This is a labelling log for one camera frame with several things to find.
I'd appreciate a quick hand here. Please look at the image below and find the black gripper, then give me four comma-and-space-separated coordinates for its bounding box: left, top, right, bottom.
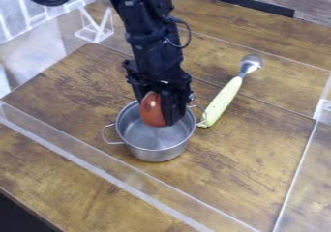
123, 37, 193, 126

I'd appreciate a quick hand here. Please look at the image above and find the red plush mushroom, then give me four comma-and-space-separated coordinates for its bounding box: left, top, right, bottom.
140, 92, 166, 127

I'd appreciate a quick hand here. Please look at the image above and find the silver metal pot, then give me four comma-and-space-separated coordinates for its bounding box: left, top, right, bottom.
101, 101, 207, 162

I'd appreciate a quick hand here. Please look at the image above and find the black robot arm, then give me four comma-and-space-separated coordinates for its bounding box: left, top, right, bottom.
110, 0, 194, 127

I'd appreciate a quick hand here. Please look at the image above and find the clear acrylic triangle stand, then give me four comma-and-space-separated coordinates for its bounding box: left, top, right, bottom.
74, 7, 114, 44

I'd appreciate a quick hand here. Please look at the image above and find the clear acrylic front barrier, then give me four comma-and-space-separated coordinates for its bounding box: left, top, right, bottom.
0, 101, 260, 232

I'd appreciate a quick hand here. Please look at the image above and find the clear acrylic barrier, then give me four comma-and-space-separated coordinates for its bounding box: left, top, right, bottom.
274, 75, 331, 232
0, 101, 260, 232

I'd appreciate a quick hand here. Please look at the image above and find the black bar on table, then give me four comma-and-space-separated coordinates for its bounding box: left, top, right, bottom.
215, 0, 295, 18

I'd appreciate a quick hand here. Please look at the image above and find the clear acrylic right barrier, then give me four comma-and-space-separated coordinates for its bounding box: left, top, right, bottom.
274, 75, 331, 232

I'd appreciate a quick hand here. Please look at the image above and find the spoon with green handle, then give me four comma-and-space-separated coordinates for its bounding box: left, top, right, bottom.
199, 54, 264, 128

